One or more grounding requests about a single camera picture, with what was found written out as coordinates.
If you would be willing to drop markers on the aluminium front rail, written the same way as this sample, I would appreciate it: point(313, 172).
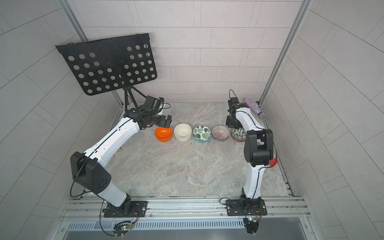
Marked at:
point(159, 208)

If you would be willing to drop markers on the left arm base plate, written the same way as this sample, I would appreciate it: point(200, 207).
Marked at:
point(129, 209)

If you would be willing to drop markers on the cream ceramic bowl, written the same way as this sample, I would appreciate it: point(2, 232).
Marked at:
point(183, 139)
point(182, 131)

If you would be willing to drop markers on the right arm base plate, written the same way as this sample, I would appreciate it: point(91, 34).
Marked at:
point(248, 208)

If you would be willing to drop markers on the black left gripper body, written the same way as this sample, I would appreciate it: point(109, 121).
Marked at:
point(163, 121)

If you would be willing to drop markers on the orange plastic bowl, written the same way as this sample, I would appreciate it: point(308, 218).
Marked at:
point(164, 140)
point(163, 132)

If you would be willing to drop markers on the right circuit board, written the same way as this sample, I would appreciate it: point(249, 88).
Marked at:
point(251, 225)

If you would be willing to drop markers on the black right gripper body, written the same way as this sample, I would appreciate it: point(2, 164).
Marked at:
point(232, 123)

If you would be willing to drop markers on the black perforated music stand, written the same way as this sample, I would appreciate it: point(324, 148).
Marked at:
point(106, 65)

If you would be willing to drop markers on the circuit board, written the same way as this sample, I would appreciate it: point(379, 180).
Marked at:
point(120, 229)
point(251, 225)

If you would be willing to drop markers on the red block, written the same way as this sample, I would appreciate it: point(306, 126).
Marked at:
point(273, 162)

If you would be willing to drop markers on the black white floral bowl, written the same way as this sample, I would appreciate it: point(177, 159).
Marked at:
point(239, 135)

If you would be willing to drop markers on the left circuit board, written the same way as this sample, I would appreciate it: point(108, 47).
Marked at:
point(120, 229)

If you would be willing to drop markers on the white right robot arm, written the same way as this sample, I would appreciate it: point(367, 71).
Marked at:
point(259, 146)

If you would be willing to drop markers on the green leaf pattern bowl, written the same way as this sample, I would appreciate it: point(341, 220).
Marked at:
point(201, 141)

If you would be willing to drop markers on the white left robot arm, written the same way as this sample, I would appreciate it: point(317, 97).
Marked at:
point(88, 168)

